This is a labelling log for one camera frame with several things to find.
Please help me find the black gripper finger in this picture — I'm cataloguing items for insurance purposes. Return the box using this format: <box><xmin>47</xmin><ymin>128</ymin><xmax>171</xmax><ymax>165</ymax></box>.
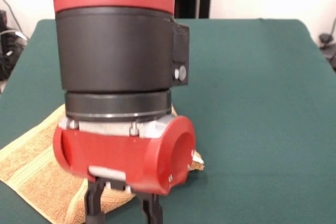
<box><xmin>84</xmin><ymin>177</ymin><xmax>108</xmax><ymax>224</ymax></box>
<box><xmin>133</xmin><ymin>191</ymin><xmax>164</xmax><ymax>224</ymax></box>

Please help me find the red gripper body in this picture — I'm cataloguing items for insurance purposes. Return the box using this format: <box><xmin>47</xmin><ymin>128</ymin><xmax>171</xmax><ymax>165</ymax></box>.
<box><xmin>52</xmin><ymin>115</ymin><xmax>196</xmax><ymax>196</ymax></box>

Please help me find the orange terry towel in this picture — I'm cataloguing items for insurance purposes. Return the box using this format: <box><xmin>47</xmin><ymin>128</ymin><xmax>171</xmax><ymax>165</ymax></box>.
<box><xmin>0</xmin><ymin>103</ymin><xmax>205</xmax><ymax>224</ymax></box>

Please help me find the dark green table cloth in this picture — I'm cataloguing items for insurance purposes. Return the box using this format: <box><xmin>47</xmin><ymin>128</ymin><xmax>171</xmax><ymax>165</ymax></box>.
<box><xmin>0</xmin><ymin>18</ymin><xmax>336</xmax><ymax>224</ymax></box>

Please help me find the black device with red light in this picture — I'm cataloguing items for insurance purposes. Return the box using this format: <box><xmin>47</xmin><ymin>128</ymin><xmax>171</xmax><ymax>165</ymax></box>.
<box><xmin>0</xmin><ymin>10</ymin><xmax>8</xmax><ymax>29</ymax></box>

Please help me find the small black adapter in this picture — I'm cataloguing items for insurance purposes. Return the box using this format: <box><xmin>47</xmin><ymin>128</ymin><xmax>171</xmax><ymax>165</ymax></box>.
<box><xmin>319</xmin><ymin>33</ymin><xmax>332</xmax><ymax>49</ymax></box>

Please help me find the black cable bundle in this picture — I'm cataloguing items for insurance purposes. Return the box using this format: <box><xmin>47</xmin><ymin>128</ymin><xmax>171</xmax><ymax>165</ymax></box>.
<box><xmin>0</xmin><ymin>27</ymin><xmax>28</xmax><ymax>81</ymax></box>

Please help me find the thin grey cable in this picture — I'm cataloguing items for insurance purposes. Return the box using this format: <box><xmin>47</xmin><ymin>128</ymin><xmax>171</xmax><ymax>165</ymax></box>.
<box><xmin>0</xmin><ymin>0</ymin><xmax>23</xmax><ymax>35</ymax></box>

